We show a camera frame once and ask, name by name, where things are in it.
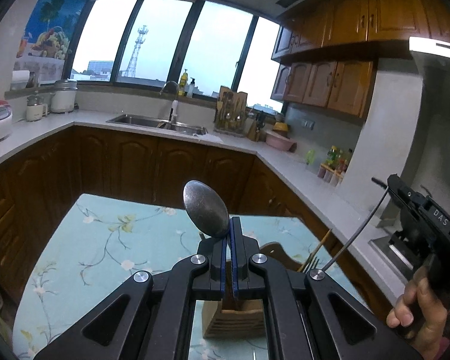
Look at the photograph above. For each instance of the white cooker with lid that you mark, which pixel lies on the white cooker with lid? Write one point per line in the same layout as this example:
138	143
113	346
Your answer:
63	97

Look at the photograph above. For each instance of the wooden cutting board rack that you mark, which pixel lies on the wooden cutting board rack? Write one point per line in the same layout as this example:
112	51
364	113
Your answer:
230	110

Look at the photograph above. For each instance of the floral teal tablecloth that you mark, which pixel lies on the floral teal tablecloth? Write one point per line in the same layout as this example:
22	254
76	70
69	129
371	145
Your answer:
97	255

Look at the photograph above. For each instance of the faucet with white filter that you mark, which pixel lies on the faucet with white filter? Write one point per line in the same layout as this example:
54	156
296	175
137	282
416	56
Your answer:
173	110

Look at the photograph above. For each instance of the knife block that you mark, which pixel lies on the knife block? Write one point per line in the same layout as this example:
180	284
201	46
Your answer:
255	129

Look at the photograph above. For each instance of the large kitchen window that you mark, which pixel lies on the large kitchen window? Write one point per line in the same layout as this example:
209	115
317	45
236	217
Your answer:
153	41

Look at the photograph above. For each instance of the green plastic item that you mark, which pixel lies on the green plastic item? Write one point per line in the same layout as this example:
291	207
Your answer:
310	156

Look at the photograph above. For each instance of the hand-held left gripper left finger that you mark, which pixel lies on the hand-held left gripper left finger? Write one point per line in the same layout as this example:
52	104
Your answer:
223	273

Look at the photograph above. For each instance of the ceiling vent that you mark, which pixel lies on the ceiling vent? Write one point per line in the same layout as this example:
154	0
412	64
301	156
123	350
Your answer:
287	0

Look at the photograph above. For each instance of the person's right hand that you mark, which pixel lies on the person's right hand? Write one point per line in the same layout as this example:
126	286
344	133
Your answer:
427	307

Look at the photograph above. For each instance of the white kitchen countertop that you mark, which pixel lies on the white kitchen countertop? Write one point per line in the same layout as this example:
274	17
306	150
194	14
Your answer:
285	165

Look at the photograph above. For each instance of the steel sink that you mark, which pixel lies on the steel sink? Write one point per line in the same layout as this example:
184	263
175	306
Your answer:
146	122

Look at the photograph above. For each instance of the wooden base cabinets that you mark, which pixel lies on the wooden base cabinets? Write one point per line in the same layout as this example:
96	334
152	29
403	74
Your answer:
127	168

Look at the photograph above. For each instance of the wooden wall cabinets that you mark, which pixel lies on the wooden wall cabinets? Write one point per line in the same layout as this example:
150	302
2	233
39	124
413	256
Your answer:
341	26

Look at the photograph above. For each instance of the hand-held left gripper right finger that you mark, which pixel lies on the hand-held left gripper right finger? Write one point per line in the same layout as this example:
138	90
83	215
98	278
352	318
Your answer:
235	273

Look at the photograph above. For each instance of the spice jar rack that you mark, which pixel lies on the spice jar rack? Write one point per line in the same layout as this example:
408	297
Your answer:
330	175

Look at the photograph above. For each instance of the wooden utensil holder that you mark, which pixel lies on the wooden utensil holder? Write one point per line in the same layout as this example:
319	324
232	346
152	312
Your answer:
232	322

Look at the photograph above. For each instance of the paper towel roll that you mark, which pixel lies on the paper towel roll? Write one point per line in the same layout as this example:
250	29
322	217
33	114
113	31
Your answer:
20	80

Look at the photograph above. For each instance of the fruit and beach wall poster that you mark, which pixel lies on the fruit and beach wall poster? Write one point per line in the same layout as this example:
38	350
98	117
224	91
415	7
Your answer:
52	22

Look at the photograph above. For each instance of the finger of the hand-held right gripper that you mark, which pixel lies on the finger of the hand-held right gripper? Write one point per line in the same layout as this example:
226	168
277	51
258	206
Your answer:
380	182

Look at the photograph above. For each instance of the range hood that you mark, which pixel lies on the range hood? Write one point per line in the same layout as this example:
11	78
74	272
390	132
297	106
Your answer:
438	50

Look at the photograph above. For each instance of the metal spoon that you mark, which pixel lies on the metal spoon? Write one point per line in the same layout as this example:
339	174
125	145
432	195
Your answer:
206	206

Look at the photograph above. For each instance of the green sauce bottles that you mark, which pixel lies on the green sauce bottles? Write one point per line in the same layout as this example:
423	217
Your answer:
339	157

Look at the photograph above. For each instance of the gas stove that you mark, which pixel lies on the gas stove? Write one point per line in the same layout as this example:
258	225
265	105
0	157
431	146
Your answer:
395	257

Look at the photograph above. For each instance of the pink basin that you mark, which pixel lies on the pink basin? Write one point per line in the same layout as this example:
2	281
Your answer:
280	141

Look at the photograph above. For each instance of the white pump bottle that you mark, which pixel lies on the white pump bottle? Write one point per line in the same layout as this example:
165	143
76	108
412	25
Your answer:
192	89

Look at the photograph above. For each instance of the yellow bottle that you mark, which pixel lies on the yellow bottle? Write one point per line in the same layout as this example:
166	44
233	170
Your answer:
183	82

